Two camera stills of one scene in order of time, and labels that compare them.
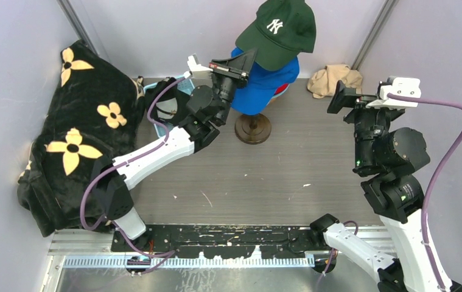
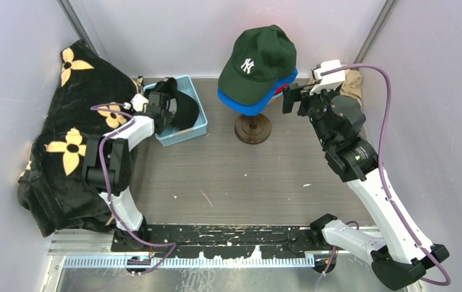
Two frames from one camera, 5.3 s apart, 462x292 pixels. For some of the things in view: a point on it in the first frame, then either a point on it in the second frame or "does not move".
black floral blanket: x=94 y=110 does not move
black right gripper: x=346 y=96 → x=293 y=93
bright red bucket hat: x=280 y=88 does not move
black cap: x=170 y=105 does not move
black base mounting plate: x=226 y=241 does not move
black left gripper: x=238 y=67 → x=168 y=117
